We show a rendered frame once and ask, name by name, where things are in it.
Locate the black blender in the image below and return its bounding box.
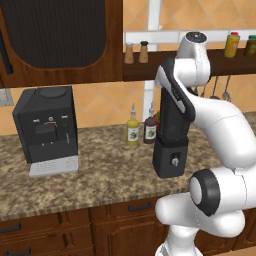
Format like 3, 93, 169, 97
152, 84, 190, 179

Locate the yellow oil bottle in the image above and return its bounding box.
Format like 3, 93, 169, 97
126, 103, 141, 147

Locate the dark brown sauce bottle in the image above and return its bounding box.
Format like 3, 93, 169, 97
143, 101, 158, 145

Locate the red item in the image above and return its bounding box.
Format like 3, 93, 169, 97
154, 111, 162, 130

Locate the brown shaker grey cap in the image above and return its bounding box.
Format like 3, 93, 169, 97
123, 42, 135, 65

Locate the brown shaker black cap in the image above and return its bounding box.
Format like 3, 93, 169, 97
138, 40, 150, 64

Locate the short wooden drawer front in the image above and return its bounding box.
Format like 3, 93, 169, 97
108, 195, 163, 220

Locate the black coffee machine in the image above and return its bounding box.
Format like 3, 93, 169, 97
12, 85, 80, 179

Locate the hanging metal utensil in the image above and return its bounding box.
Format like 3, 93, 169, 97
199, 78, 208, 99

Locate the hanging metal ladle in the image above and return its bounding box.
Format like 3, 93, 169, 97
208, 75, 221, 101

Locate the hanging metal spoon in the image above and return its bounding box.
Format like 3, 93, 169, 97
221, 74, 232, 102

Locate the wooden cupboard dark glass door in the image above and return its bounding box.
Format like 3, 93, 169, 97
0, 0, 124, 90

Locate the wide wooden drawer front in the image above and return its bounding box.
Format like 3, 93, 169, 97
0, 209, 92, 236
0, 227, 95, 256

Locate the yellow bottle red cap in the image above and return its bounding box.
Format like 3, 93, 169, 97
223, 31, 241, 59

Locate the green jar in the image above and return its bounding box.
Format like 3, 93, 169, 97
243, 34, 256, 57

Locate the dark wooden wall shelf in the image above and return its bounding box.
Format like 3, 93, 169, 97
122, 47, 256, 82

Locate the black drawer handle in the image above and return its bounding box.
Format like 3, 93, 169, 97
0, 222, 22, 235
127, 201, 154, 213
3, 246, 32, 256

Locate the white window frame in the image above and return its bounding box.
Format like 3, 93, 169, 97
123, 0, 256, 123

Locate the black cupboard door handle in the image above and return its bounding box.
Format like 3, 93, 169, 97
0, 29, 15, 75

